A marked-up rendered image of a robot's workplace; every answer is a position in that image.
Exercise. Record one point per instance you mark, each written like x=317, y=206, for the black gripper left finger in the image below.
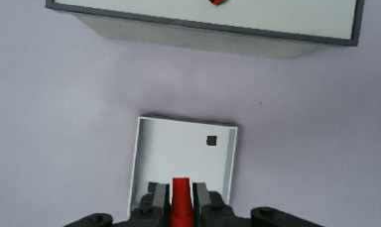
x=153, y=211

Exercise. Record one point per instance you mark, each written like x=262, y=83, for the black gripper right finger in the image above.
x=208, y=214

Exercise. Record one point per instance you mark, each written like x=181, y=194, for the grey open metal box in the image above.
x=172, y=147

